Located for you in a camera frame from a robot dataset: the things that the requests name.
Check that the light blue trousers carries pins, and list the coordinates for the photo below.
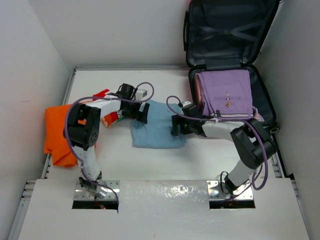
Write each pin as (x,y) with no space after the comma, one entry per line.
(156,133)

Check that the pink jewelry box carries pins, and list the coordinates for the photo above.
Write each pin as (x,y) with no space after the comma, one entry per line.
(198,91)

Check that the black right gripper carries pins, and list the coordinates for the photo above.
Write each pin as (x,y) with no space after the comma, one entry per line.
(177,120)

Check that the pink suitcase with dark lining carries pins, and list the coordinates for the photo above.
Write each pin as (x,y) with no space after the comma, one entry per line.
(226,35)

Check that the frog print folded shirt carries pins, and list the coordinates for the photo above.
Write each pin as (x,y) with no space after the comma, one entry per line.
(109,106)

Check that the light blue headphones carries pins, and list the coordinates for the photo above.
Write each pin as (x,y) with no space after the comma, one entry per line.
(256,115)

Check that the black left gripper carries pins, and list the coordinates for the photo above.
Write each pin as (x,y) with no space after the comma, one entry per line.
(138,115)

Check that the purple shorts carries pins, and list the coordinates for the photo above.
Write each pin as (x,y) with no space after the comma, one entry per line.
(226,94)

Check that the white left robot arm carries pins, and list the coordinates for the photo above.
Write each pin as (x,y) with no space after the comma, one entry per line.
(82,126)

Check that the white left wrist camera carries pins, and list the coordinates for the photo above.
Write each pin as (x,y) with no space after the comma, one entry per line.
(140,94)

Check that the orange folded jacket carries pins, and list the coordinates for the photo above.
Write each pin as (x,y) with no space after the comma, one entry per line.
(54,143)

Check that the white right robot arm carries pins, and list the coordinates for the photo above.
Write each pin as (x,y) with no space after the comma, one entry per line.
(253,143)

